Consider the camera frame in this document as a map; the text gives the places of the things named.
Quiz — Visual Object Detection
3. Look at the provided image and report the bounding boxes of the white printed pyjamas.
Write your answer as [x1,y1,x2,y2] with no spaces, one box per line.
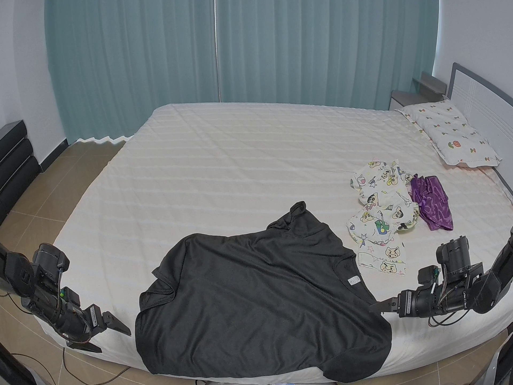
[347,158,420,276]

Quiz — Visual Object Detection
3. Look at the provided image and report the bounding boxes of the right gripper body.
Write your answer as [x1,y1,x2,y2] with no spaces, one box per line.
[398,288,437,318]

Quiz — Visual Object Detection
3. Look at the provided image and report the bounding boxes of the white printed pillow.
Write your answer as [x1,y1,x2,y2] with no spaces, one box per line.
[395,99,502,168]

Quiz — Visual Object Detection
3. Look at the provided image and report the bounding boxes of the blue-green curtain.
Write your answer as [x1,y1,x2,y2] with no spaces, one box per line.
[216,0,440,111]
[43,0,219,145]

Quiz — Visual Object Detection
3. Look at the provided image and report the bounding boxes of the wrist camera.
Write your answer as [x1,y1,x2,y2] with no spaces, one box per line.
[418,266,438,287]
[59,288,81,309]

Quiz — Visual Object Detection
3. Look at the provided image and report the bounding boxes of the bed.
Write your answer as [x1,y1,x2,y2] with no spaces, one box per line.
[52,63,513,382]

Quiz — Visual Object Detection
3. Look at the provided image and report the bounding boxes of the black T-shirt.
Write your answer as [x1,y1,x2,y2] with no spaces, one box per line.
[135,201,392,382]

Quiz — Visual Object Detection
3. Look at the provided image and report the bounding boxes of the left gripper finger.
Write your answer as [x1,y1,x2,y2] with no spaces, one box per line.
[102,311,132,336]
[65,337,103,354]

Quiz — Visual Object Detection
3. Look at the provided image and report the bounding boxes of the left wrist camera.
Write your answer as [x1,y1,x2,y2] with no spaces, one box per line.
[59,288,81,309]

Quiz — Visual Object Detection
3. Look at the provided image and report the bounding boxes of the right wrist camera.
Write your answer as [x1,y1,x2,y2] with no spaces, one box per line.
[418,266,438,287]

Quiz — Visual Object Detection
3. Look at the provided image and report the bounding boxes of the black cable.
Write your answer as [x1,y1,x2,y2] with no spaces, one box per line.
[10,345,133,385]
[427,311,461,329]

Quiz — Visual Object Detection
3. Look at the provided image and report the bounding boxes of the grey bedside table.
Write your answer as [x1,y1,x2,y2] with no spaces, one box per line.
[391,71,447,109]

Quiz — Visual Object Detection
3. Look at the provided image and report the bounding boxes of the black chest of drawers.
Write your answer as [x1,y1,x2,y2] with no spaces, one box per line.
[0,120,41,225]

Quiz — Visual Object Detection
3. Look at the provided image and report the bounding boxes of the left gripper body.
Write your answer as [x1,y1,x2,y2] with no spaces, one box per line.
[52,303,108,346]

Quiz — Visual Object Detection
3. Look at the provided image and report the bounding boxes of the purple garment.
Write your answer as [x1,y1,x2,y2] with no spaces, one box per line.
[409,174,454,232]

